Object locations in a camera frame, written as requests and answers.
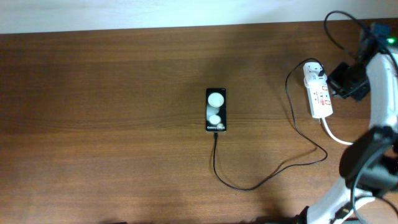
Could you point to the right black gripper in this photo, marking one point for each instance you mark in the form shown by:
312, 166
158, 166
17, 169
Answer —
351, 93

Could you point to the black smartphone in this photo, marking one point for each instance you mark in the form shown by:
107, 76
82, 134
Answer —
216, 110

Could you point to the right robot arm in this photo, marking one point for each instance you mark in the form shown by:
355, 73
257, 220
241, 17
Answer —
366, 174

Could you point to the white USB charger adapter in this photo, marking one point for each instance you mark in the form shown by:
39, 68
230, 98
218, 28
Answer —
313, 72

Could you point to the white power strip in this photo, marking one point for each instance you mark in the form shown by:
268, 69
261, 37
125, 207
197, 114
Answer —
319, 99

